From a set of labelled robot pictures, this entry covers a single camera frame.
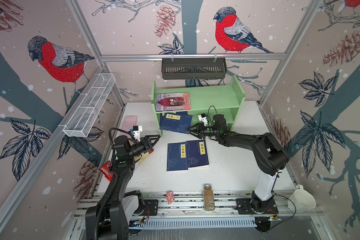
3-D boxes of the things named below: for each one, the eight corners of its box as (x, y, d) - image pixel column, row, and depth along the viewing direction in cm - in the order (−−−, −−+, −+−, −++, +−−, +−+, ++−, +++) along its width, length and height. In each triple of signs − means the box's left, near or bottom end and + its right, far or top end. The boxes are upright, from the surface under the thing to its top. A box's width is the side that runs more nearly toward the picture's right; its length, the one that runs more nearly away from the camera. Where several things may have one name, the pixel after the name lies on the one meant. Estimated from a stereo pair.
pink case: (123, 130, 109) (120, 127, 106) (126, 119, 117) (124, 115, 113) (135, 131, 110) (134, 127, 106) (138, 119, 117) (137, 115, 113)
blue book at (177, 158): (165, 171, 88) (165, 170, 86) (168, 143, 100) (167, 142, 98) (187, 171, 88) (187, 170, 86) (187, 143, 100) (187, 142, 98)
